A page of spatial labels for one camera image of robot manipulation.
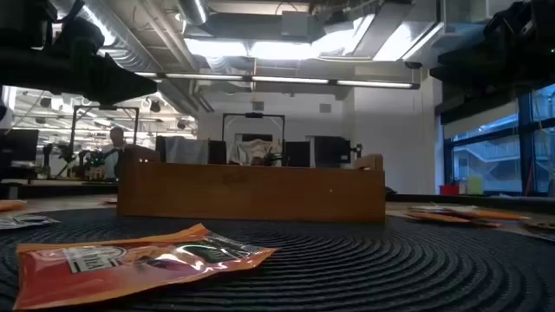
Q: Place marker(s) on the white cloth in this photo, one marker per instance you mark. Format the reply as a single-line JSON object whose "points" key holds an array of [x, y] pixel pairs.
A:
{"points": [[251, 151]]}

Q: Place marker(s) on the black computer monitor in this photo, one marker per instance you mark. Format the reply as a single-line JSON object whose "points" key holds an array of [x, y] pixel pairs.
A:
{"points": [[297, 154], [331, 151], [19, 145]]}

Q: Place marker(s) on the wooden tea organizer box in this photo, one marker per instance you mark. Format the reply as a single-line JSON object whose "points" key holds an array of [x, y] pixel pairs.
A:
{"points": [[251, 195]]}

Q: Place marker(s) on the white orange Tazo tea packet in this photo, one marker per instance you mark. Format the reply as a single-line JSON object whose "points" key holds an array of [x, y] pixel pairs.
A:
{"points": [[11, 206]]}

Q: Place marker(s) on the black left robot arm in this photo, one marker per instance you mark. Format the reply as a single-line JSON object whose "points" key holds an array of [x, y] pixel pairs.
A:
{"points": [[21, 11]]}

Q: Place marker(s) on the grey cover cloth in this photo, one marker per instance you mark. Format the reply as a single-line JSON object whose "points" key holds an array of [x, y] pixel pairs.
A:
{"points": [[186, 149]]}

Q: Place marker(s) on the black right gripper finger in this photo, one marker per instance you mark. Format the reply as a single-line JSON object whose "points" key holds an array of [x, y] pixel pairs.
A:
{"points": [[477, 65]]}

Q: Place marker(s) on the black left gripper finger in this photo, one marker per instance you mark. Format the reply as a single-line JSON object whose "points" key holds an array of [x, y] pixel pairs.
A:
{"points": [[126, 82]]}

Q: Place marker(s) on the black green tea packet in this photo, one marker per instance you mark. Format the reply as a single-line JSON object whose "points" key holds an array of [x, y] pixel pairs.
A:
{"points": [[21, 222], [542, 225]]}

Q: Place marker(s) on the black security camera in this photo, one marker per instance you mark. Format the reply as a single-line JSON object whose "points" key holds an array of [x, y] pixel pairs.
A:
{"points": [[413, 65]]}

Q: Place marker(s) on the red container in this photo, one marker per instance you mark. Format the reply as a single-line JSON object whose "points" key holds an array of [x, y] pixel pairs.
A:
{"points": [[449, 190]]}

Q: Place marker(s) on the round black woven placemat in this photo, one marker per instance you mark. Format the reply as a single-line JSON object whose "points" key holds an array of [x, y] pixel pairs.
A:
{"points": [[347, 268]]}

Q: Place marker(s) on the silver ventilation duct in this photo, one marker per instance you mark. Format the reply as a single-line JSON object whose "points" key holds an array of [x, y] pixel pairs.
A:
{"points": [[193, 11]]}

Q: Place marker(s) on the black background robot arm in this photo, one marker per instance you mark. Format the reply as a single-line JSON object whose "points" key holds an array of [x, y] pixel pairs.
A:
{"points": [[93, 167]]}

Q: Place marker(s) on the long linear ceiling light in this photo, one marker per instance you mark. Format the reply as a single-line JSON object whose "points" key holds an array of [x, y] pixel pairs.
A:
{"points": [[286, 79]]}

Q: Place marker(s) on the person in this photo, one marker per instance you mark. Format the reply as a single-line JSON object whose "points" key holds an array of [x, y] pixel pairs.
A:
{"points": [[113, 136]]}

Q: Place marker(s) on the white window blind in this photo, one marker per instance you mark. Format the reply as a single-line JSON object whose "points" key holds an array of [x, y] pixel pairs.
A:
{"points": [[477, 123]]}

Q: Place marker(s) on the black metal table frame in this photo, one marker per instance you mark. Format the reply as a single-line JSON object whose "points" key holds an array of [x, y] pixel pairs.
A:
{"points": [[477, 202]]}

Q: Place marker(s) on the window with dark frame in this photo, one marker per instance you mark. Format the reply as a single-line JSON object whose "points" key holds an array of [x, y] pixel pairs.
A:
{"points": [[485, 164]]}

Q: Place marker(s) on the green container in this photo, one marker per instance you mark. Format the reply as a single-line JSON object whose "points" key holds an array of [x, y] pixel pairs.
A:
{"points": [[474, 185]]}

